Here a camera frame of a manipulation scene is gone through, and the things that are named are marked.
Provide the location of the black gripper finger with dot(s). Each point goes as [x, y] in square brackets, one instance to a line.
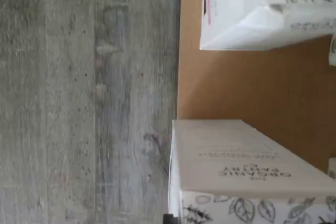
[171, 219]

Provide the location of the white box green strip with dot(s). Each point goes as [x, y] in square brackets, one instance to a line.
[236, 161]

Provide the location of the brown wooden shelf board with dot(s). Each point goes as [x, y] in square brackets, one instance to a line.
[236, 82]

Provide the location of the white box pink strip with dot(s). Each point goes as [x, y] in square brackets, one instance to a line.
[249, 24]

